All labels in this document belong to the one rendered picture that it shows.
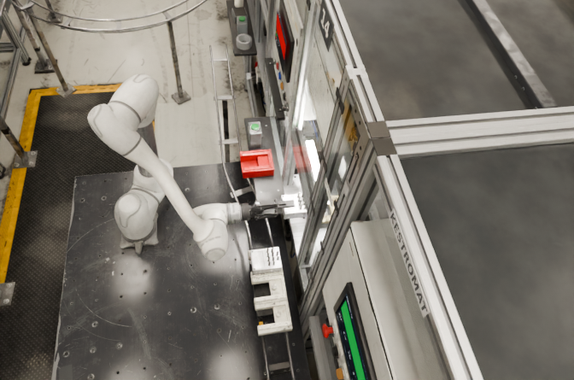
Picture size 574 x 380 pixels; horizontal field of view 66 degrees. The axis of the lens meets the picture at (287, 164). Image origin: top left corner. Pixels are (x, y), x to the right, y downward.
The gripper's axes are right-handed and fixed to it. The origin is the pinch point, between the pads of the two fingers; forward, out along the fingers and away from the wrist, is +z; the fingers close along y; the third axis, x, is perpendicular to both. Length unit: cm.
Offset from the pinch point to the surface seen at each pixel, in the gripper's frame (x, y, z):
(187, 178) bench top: 43, -34, -46
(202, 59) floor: 214, -103, -35
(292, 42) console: 27, 69, 3
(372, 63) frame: -16, 97, 14
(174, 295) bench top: -21, -34, -54
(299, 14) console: 28, 79, 5
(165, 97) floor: 170, -102, -68
